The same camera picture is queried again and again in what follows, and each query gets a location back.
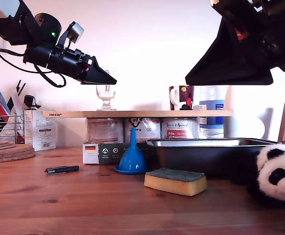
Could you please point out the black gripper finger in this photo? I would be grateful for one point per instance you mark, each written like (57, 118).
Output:
(98, 77)
(225, 63)

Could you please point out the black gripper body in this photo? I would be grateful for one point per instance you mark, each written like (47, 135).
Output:
(66, 62)

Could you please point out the wooden shelf board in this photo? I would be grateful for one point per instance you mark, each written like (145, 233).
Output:
(145, 114)

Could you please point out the clear plastic water bottle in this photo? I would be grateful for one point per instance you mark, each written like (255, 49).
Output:
(212, 102)

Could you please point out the white insulated bottle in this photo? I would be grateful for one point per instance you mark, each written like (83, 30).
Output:
(238, 110)

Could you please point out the small dark brown pouch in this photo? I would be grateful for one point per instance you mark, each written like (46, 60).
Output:
(29, 100)

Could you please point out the white packet black bolt print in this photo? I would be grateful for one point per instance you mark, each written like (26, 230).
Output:
(15, 102)

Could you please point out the white round ball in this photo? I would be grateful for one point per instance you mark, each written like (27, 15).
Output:
(257, 128)

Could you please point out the silver tin can black scribble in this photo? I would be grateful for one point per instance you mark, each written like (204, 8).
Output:
(147, 132)

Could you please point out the white carton box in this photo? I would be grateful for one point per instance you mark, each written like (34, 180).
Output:
(39, 132)

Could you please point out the dark green box flag print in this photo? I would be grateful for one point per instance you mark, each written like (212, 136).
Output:
(103, 154)

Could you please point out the silver tin can script label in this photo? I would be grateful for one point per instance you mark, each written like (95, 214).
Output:
(179, 129)

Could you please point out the blue plastic funnel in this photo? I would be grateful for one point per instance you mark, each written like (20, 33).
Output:
(132, 161)

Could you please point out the dark metal baking tray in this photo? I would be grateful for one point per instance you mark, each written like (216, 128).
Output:
(194, 156)

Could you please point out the black pocket knife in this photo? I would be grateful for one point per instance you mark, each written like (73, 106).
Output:
(63, 169)

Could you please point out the large square cork coaster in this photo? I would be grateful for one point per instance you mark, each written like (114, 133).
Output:
(12, 147)

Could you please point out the black and white panda plush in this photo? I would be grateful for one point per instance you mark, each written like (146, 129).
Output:
(277, 156)

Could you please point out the yellow sponge green scouring pad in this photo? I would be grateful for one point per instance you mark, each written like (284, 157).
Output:
(174, 186)

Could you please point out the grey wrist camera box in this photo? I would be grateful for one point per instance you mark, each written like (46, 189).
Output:
(77, 31)

